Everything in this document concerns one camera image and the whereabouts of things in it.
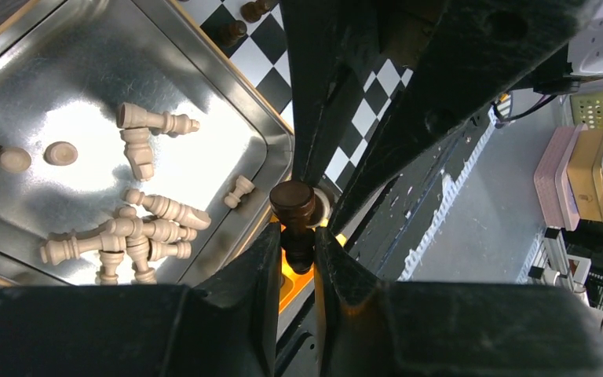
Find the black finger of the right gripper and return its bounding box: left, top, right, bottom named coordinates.
left=280, top=1, right=399, bottom=187
left=328, top=1, right=598, bottom=232

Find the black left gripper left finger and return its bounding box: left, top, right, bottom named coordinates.
left=0, top=223, right=281, bottom=376

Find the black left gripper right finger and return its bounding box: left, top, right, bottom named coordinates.
left=314, top=228, right=603, bottom=376

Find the black white folding chessboard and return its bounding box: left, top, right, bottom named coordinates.
left=176, top=0, right=417, bottom=193

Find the dark rook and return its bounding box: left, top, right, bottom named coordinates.
left=269, top=181, right=315, bottom=275

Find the gold tin box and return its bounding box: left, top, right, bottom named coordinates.
left=0, top=1, right=293, bottom=285

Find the dark chess piece on board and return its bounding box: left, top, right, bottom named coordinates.
left=240, top=0, right=278, bottom=24

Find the dark pawn on board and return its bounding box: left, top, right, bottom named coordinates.
left=217, top=20, right=247, bottom=47

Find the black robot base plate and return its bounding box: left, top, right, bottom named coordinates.
left=275, top=119, right=500, bottom=377

